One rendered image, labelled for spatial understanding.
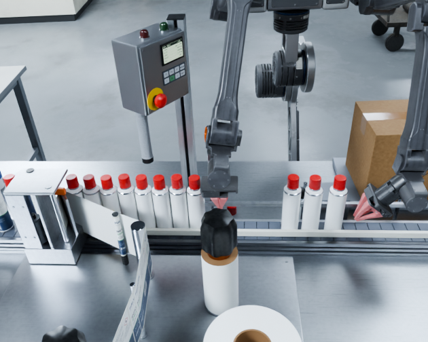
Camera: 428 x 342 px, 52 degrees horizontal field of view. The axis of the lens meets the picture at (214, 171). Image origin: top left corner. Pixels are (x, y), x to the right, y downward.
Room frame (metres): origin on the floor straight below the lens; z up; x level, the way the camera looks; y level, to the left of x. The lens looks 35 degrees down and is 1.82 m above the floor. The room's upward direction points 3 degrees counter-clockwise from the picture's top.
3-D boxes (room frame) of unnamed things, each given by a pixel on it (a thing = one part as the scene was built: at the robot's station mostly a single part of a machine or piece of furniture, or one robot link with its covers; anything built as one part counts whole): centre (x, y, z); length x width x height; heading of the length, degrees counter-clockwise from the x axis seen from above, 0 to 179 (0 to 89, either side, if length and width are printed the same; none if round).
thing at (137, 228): (0.85, 0.20, 0.97); 0.05 x 0.05 x 0.19
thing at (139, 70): (1.12, 0.15, 1.38); 0.17 x 0.10 x 0.19; 140
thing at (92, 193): (1.05, 0.37, 0.98); 0.05 x 0.05 x 0.20
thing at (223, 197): (0.96, 0.00, 1.06); 0.07 x 0.07 x 0.09; 85
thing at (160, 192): (1.03, 0.16, 0.98); 0.05 x 0.05 x 0.20
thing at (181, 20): (1.17, 0.08, 1.16); 0.04 x 0.04 x 0.67; 85
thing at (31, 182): (0.96, 0.48, 1.14); 0.14 x 0.11 x 0.01; 85
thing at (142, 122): (1.14, 0.20, 1.18); 0.04 x 0.04 x 0.21
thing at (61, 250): (0.97, 0.48, 1.01); 0.14 x 0.13 x 0.26; 85
